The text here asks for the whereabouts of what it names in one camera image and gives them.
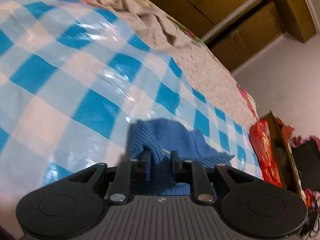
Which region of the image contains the blue striped knit sweater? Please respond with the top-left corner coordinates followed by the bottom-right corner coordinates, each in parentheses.
top-left (127, 118), bottom-right (234, 196)

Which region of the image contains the red gift bag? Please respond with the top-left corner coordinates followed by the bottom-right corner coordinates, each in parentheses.
top-left (249, 120), bottom-right (282, 187)

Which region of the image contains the wooden side cabinet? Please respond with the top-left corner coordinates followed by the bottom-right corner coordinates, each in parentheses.
top-left (260, 111), bottom-right (303, 199)

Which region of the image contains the white floral bed sheet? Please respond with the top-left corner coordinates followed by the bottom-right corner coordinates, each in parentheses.
top-left (85, 0), bottom-right (259, 131)

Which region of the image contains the blue white checkered plastic sheet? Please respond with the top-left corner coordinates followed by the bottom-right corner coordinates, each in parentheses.
top-left (1, 0), bottom-right (261, 239)

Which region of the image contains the beige crumpled cloth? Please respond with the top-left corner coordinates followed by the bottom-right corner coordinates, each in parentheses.
top-left (91, 0), bottom-right (181, 51)

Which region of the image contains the brown wooden wardrobe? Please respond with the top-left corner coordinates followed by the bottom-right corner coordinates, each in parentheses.
top-left (150, 0), bottom-right (317, 71)

